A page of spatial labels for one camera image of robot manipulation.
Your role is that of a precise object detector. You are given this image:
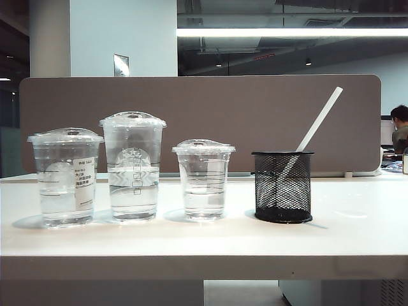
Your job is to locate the background computer monitor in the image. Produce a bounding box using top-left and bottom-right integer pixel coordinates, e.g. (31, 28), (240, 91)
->
(381, 119), (396, 147)

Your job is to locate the brown desk divider panel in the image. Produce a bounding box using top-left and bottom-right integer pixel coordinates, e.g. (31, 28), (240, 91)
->
(18, 75), (383, 178)

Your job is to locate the white straw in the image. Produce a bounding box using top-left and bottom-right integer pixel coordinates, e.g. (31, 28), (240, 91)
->
(275, 85), (344, 195)

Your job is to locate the small clear plastic cup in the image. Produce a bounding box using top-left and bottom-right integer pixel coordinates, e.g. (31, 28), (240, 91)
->
(171, 138), (237, 223)

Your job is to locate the long ceiling light strip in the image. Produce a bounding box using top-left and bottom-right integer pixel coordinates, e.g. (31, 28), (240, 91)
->
(176, 27), (408, 38)

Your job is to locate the tall clear plastic cup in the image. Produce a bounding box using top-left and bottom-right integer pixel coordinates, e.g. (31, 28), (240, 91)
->
(98, 111), (168, 224)

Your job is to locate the seated person in background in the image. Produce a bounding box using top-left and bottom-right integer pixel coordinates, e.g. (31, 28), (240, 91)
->
(389, 105), (408, 154)

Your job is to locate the framed wall notice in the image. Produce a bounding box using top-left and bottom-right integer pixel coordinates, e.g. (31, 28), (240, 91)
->
(113, 53), (130, 77)

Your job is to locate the black mesh pen holder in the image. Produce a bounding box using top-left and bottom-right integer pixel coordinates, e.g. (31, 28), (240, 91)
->
(251, 150), (315, 223)

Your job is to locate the clear labelled plastic cup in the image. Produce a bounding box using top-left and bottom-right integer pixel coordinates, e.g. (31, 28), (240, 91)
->
(26, 127), (105, 230)

